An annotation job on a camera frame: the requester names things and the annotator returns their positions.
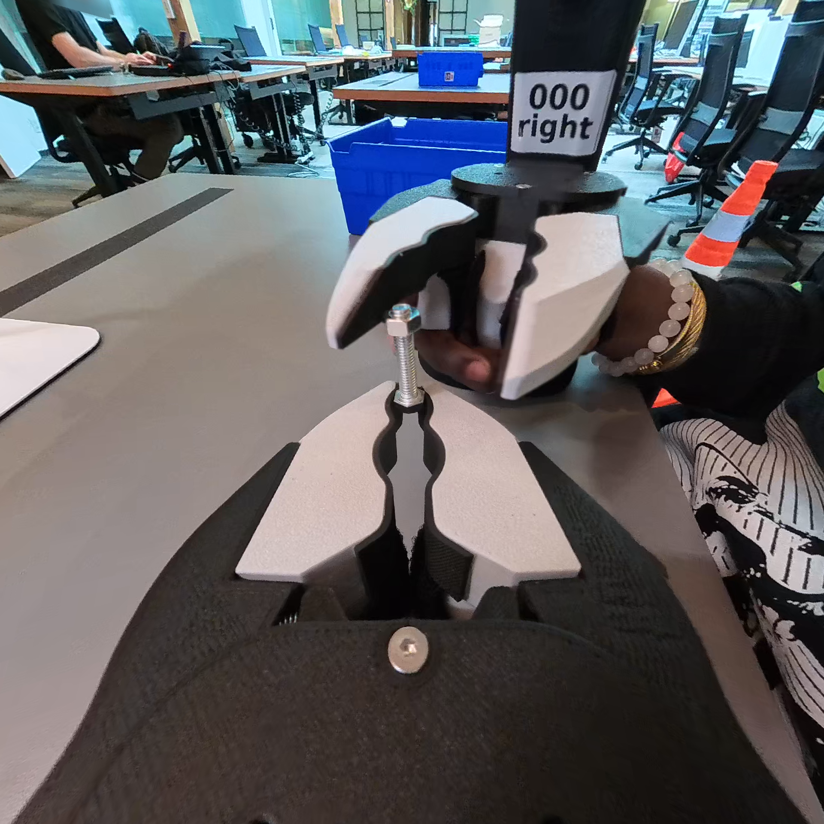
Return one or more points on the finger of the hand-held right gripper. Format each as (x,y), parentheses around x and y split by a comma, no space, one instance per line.
(566,302)
(386,244)

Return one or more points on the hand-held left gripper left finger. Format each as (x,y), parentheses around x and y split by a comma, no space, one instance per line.
(322,508)

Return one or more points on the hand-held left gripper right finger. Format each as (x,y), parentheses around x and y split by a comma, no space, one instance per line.
(495,515)

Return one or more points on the small steel hex nut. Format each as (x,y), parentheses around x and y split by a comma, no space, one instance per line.
(404,318)

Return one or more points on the thin steel bolt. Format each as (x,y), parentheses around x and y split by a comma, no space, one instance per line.
(407,367)

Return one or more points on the person's right forearm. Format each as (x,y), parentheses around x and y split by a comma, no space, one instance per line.
(753,347)

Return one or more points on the person's right hand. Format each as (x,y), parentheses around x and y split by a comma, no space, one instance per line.
(463,367)

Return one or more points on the blue plastic bin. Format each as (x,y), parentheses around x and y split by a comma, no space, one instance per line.
(386,167)

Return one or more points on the orange red object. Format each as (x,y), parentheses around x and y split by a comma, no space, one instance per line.
(663,399)

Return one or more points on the small blue desk bin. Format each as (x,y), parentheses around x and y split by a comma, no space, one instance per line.
(450,67)

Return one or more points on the orange white striped object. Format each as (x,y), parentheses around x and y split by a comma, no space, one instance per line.
(727,225)

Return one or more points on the group of office chairs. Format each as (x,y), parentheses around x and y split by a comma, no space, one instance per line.
(727,96)

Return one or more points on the person's printed black shirt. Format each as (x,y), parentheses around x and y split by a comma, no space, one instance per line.
(759,515)

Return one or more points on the wooden desk with black legs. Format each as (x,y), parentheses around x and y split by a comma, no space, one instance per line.
(129,87)

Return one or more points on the white display stand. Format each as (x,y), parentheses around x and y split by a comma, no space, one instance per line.
(38,360)

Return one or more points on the black keyboard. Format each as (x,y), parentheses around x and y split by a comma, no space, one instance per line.
(77,71)

